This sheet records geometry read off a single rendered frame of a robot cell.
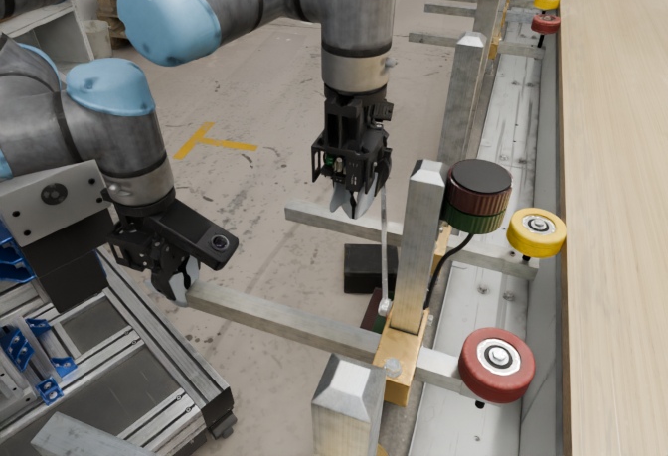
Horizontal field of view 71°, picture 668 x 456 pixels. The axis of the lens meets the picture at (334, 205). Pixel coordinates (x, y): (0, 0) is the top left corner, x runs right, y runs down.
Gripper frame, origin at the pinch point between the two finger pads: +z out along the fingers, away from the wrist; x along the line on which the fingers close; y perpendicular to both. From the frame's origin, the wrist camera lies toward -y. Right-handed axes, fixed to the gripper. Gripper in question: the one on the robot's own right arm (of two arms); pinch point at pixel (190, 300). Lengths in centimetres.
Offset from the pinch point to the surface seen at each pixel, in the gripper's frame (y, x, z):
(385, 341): -29.3, 0.0, -4.4
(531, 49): -44, -123, 1
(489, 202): -37.0, -1.3, -27.9
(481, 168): -35.7, -5.3, -28.7
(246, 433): 10, -16, 83
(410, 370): -33.1, 2.8, -4.4
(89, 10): 263, -247, 56
